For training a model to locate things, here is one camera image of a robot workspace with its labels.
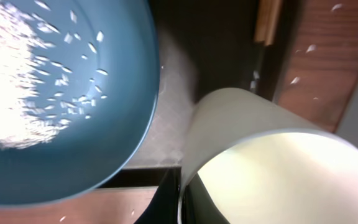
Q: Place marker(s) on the white cup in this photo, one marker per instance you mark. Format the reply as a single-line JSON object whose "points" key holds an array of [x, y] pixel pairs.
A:
{"points": [[248, 160]]}

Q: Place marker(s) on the wooden chopstick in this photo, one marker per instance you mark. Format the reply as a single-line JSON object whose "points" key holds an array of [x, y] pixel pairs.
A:
{"points": [[273, 18], [262, 23]]}

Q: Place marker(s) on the dark blue plate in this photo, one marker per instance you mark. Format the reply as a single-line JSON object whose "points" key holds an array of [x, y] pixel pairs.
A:
{"points": [[123, 76]]}

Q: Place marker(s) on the pile of white rice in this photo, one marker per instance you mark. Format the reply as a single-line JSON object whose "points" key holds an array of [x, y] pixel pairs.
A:
{"points": [[20, 122]]}

